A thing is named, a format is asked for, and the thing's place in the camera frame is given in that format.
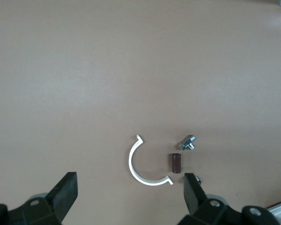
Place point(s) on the dark brown cylinder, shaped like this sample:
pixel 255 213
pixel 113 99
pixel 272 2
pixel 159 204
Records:
pixel 176 163

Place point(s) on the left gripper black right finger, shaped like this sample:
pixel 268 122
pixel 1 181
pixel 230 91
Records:
pixel 196 204

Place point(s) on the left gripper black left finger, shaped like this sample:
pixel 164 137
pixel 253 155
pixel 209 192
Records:
pixel 58 201

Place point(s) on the small black push switch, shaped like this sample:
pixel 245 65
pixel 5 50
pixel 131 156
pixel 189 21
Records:
pixel 199 180

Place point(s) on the brown table mat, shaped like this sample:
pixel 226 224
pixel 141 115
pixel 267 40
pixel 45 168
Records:
pixel 84 70

